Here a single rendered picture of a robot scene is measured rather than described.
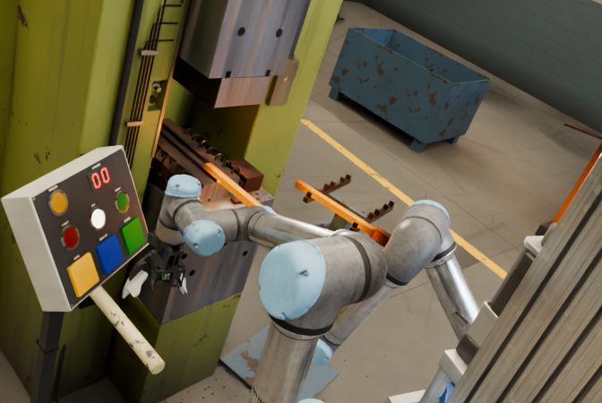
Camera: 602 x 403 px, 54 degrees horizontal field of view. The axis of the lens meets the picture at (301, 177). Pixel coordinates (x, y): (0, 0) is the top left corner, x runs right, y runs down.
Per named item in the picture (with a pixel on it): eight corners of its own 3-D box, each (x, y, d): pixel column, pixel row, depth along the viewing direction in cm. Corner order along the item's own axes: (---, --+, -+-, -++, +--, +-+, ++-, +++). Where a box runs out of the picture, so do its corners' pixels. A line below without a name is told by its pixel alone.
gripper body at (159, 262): (150, 291, 138) (160, 250, 132) (141, 267, 144) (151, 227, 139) (182, 288, 142) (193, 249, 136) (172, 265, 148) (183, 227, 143)
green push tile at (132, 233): (145, 242, 159) (138, 215, 156) (130, 255, 152) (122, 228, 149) (140, 242, 159) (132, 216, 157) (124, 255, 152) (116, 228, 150)
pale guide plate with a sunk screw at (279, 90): (286, 104, 217) (300, 61, 209) (268, 106, 210) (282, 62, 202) (282, 102, 218) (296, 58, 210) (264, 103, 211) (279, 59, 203)
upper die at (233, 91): (262, 103, 188) (271, 76, 183) (213, 107, 173) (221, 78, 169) (184, 48, 209) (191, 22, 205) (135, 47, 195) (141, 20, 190)
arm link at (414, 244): (442, 261, 132) (324, 378, 156) (451, 239, 141) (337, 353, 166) (401, 227, 133) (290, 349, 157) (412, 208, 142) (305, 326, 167)
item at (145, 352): (165, 372, 172) (168, 358, 170) (149, 379, 168) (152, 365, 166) (89, 278, 195) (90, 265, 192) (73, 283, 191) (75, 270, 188)
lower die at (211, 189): (234, 196, 204) (240, 175, 200) (187, 207, 189) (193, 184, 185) (165, 136, 225) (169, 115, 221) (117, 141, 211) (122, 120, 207)
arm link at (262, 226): (419, 235, 102) (261, 193, 141) (373, 243, 95) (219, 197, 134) (415, 301, 104) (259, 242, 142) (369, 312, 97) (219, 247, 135)
